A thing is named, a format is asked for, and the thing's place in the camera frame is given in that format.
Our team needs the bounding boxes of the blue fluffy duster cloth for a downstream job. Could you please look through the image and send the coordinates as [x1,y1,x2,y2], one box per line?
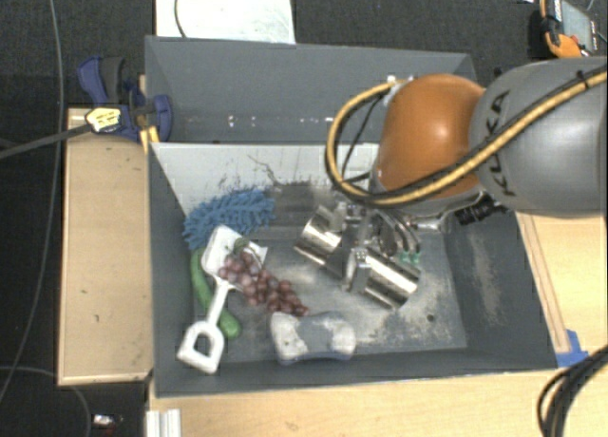
[181,187,277,252]

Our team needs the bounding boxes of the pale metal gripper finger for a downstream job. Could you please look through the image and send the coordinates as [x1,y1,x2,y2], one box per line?
[326,245,355,280]
[349,248,377,295]

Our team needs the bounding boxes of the white toy shovel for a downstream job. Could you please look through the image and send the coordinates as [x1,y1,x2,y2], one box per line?
[176,225,269,375]

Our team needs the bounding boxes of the black cylinder on white bracket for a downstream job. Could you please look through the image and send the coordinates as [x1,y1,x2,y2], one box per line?
[446,196,505,228]

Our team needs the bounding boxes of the shiny metal cup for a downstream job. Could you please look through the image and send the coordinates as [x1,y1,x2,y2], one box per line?
[293,204,423,310]

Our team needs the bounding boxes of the purple toy grapes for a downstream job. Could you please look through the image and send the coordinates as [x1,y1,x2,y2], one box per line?
[218,249,311,318]

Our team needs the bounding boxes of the pale wood board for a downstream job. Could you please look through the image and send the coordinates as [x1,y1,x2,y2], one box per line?
[56,106,156,387]

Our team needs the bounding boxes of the grey metal bin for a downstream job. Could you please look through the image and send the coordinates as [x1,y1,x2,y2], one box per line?
[143,34,560,398]

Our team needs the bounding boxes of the green toy cucumber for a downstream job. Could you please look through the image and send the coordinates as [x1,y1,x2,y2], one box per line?
[189,248,242,340]

